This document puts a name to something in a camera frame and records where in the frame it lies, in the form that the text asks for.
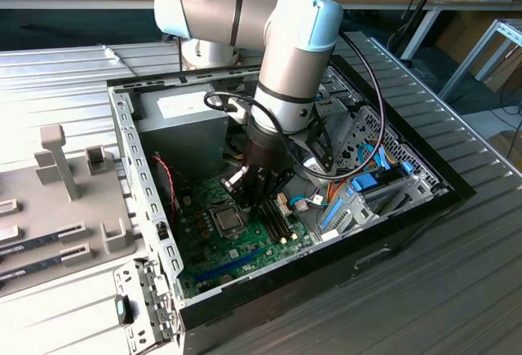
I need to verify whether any thin cable with white plug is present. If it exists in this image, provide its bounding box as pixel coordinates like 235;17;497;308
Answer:
103;43;140;78

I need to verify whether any aluminium frame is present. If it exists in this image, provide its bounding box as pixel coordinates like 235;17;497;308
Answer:
438;18;522;103

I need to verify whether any long RAM stick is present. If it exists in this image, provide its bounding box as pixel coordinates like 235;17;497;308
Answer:
0;232;63;256
0;255;64;282

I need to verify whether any twisted coloured fan wire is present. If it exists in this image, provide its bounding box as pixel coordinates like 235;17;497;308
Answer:
153;153;184;214

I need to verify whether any orange wire bundle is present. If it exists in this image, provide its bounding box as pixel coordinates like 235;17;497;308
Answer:
325;181;354;206

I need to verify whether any grey metal disk cage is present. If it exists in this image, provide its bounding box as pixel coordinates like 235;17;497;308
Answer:
317;175;449;238

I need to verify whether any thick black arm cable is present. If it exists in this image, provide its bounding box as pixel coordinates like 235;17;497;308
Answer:
203;32;387;180

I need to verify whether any blue SATA cable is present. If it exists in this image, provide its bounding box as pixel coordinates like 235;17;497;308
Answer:
357;142;396;173

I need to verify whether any grey metal drive cage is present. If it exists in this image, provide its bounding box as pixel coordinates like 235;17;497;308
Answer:
313;64;368;156

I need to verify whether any black open PC case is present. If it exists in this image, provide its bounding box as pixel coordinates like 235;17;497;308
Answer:
105;55;477;355

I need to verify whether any grey power supply unit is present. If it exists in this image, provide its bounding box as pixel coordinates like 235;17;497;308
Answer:
136;89;229;176

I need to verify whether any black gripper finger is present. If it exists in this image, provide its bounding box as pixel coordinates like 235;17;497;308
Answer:
219;164;263;210
250;164;295;220

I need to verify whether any blue plastic rail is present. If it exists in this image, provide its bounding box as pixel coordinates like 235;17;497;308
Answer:
321;198;344;230

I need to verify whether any pale blue cable white connector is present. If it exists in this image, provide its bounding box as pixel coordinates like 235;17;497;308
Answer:
290;194;328;212

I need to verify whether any blue disk carrier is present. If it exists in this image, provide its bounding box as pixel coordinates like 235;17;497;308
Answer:
351;172;383;196

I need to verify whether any black teal case latch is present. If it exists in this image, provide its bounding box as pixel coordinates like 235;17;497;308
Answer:
114;295;135;325

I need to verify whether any black RAM slot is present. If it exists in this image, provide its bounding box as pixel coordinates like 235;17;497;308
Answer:
263;203;286;242
267;202;291;240
272;198;297;237
258;206;281;244

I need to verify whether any green motherboard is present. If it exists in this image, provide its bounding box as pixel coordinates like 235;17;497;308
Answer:
175;175;317;297

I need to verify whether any black wrist mount bracket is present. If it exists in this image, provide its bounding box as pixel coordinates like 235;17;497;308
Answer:
291;116;336;175

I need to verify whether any blue expansion slot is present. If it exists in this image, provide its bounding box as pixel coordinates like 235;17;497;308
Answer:
193;246;262;285

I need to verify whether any grey rear slot bracket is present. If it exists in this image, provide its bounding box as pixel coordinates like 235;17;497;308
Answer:
113;257;181;352

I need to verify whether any grey plastic parts rack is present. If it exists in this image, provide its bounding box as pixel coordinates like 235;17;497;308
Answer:
0;124;148;297

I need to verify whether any CPU socket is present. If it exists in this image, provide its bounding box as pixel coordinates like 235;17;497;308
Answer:
207;202;250;241

